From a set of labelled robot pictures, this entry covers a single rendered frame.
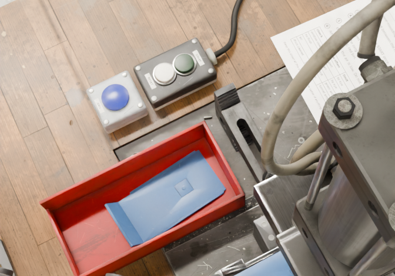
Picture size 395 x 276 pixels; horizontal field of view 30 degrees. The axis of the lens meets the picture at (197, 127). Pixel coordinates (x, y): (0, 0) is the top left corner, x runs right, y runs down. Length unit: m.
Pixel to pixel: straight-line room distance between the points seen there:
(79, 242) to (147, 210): 0.10
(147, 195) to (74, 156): 0.13
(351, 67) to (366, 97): 0.68
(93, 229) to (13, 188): 0.13
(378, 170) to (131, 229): 0.64
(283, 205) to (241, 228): 0.25
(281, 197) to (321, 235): 0.16
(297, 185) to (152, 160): 0.31
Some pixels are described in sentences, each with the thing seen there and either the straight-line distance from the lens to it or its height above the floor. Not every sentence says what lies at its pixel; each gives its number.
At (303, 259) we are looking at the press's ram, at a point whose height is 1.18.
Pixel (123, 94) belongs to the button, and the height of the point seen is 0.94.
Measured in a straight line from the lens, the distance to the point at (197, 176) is 1.04.
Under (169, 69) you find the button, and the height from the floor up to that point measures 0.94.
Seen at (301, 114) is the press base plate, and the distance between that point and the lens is 1.08.
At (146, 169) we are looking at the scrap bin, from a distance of 1.06.
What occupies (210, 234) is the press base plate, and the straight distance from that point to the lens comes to 1.03.
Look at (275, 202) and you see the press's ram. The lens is 0.79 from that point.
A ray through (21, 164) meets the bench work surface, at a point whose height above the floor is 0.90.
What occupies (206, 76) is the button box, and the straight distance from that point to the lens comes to 1.07.
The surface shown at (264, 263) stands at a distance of 0.93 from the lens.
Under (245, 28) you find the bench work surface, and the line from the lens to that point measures 1.13.
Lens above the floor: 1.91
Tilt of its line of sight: 70 degrees down
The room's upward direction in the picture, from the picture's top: 10 degrees counter-clockwise
